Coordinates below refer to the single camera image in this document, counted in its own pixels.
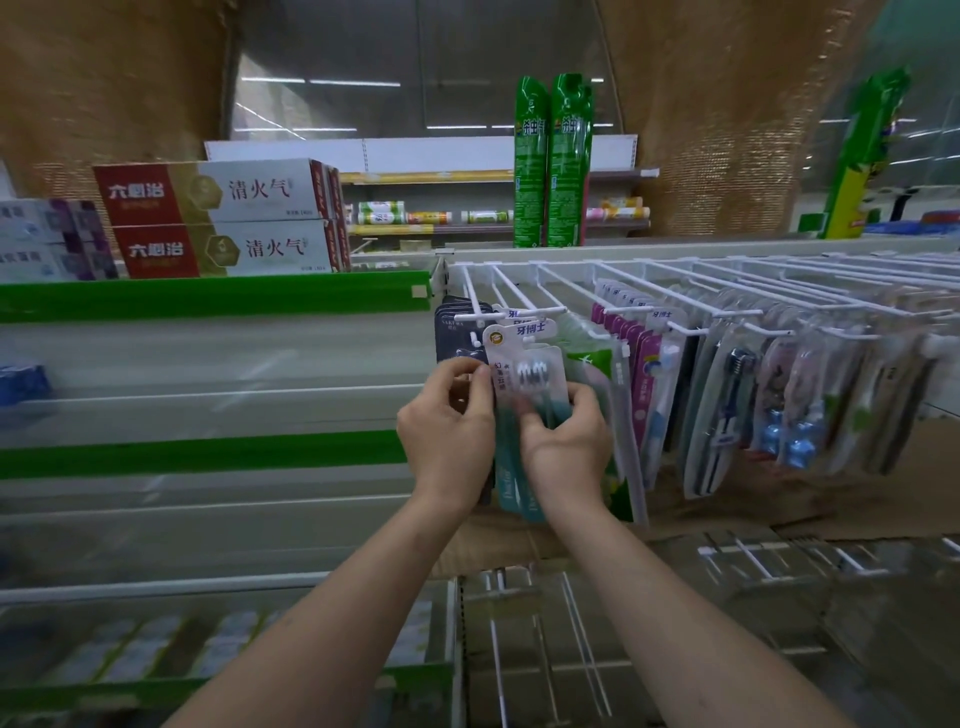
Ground kids toothbrush pack blue toy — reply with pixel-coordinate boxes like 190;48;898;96
749;333;834;472

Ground green label toothbrush pack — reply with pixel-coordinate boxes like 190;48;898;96
562;329;650;526

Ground blue product box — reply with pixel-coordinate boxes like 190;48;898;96
0;365;54;408

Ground green spray can red side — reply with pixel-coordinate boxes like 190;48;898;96
578;86;596;247

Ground row of colourful wrap rolls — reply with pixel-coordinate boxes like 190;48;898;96
348;196;652;226

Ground person's right hand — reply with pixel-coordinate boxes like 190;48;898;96
512;382;615;523

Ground woven brown column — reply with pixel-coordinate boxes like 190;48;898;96
0;0;234;204
599;0;890;238

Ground beige twin toothbrush pack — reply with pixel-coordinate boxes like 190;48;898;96
862;333;943;475

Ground person's left hand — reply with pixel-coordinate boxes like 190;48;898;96
395;356;498;519

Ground white shelf unit yellow strips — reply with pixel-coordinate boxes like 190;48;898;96
203;134;661;241

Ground person's left forearm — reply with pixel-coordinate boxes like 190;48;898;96
161;494;481;728

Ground person's right forearm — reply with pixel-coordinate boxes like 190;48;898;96
547;502;856;728

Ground brown cardboard tray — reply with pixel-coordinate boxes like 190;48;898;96
431;419;960;579

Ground green yellow spray can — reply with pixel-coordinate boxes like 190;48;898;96
821;65;914;241

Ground tall green spray can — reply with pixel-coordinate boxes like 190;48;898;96
545;72;595;249
513;74;551;249

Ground white purple toothpaste box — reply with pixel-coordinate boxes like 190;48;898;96
0;198;110;245
0;241;120;285

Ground oval twin black toothbrush pack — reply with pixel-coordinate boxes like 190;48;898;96
682;329;760;500

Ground pink label toothbrush pack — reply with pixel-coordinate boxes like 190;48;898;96
592;281;688;489

